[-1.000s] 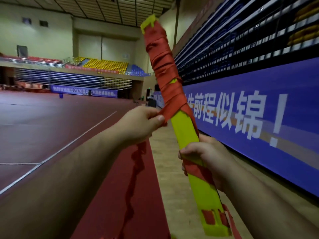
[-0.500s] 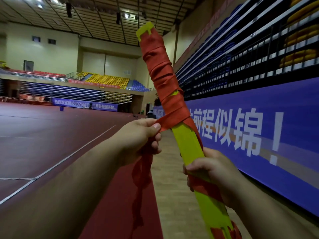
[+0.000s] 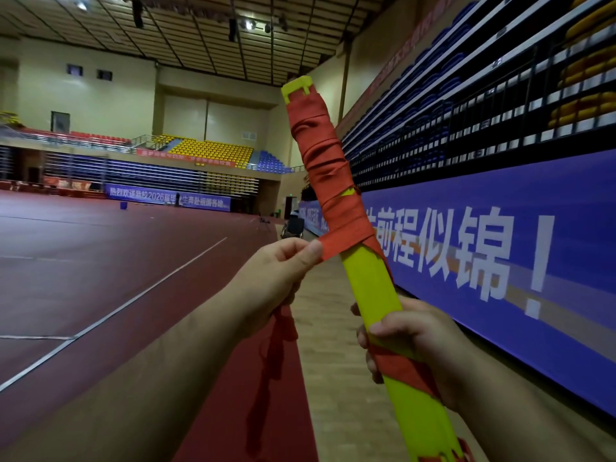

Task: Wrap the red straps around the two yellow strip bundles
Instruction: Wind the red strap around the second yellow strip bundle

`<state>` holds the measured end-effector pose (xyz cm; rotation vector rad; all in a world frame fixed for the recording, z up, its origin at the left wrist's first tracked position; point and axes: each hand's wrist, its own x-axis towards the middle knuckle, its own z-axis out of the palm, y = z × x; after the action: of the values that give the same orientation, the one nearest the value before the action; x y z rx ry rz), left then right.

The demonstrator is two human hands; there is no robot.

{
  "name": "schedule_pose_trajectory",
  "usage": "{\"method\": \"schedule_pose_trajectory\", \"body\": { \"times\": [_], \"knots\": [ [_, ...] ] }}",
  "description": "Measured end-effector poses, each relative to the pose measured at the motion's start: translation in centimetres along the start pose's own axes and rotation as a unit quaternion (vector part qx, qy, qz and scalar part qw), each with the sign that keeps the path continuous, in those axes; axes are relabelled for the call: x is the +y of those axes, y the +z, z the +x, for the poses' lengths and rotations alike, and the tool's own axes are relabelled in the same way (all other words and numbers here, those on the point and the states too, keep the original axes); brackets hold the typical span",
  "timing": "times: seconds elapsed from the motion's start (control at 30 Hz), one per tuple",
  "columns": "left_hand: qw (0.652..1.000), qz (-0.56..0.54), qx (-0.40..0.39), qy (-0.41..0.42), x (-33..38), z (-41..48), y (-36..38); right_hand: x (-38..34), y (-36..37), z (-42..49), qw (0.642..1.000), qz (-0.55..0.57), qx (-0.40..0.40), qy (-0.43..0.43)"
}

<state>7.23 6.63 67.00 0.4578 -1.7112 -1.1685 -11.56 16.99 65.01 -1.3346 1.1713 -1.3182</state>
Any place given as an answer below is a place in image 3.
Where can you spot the person's right hand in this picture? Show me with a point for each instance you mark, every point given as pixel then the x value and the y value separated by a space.
pixel 433 341

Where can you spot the person's left hand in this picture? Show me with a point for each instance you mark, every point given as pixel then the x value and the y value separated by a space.
pixel 274 279

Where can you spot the yellow-green slat bundle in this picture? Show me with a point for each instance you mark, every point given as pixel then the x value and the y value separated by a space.
pixel 370 283

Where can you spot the person's right forearm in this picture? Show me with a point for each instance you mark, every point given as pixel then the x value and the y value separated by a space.
pixel 520 418

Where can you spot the person's left forearm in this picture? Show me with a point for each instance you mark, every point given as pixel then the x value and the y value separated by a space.
pixel 135 394

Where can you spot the black folding chair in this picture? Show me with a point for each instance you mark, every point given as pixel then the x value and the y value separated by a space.
pixel 293 228

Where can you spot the blue banner with white print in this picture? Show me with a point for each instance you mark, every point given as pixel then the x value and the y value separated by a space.
pixel 139 194
pixel 207 203

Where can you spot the blue stadium seats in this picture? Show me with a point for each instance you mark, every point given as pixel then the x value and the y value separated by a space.
pixel 272 163

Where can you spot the yellow stadium seats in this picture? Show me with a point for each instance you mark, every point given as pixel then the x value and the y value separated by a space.
pixel 212 151

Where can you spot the long red banner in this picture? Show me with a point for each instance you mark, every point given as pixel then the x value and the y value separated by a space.
pixel 183 157

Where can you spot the rows of bleacher seats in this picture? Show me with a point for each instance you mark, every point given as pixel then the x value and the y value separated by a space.
pixel 144 173

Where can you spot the dark retracted bleacher stand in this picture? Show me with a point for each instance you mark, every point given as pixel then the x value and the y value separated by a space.
pixel 481 115

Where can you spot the low red barrier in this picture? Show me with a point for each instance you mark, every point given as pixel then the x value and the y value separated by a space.
pixel 58 189

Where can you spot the red stadium seats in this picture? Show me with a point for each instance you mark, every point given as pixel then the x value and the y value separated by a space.
pixel 82 137

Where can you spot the hanging black speaker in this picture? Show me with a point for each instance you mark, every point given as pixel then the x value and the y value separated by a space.
pixel 232 29
pixel 137 14

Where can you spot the bright ceiling spotlight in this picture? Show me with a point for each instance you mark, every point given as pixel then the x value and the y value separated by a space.
pixel 82 4
pixel 249 24

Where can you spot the grey upper doorway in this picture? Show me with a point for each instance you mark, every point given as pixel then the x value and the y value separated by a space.
pixel 60 122

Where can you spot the rows of yellow folded seats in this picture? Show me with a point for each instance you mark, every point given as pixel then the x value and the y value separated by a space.
pixel 587 67

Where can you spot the white wall vent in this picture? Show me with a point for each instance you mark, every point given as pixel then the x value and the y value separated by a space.
pixel 249 136

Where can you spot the dark wall window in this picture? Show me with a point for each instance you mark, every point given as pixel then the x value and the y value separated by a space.
pixel 74 70
pixel 104 75

